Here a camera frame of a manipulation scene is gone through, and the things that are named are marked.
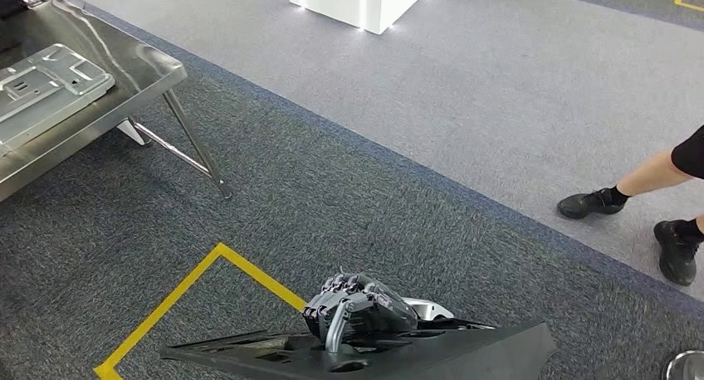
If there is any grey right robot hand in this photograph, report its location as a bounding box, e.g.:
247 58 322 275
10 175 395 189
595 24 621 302
301 271 420 353

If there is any black plastic trim panel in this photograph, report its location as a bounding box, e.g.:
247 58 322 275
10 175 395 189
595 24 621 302
159 320 558 380

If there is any stainless steel workbench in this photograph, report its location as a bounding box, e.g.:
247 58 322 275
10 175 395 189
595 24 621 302
0 0 233 201

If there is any white support foot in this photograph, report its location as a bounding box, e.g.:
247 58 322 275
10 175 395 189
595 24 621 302
116 119 152 147

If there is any white lit display plinth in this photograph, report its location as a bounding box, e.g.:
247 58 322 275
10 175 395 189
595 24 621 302
286 0 434 37

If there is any person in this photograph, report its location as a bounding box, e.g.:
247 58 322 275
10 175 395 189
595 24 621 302
556 123 704 288

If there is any stamped grey metal plate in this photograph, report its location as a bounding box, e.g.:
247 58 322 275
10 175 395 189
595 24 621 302
0 43 116 148

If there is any chrome stanchion post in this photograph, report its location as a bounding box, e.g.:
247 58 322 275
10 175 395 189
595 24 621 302
664 351 704 380

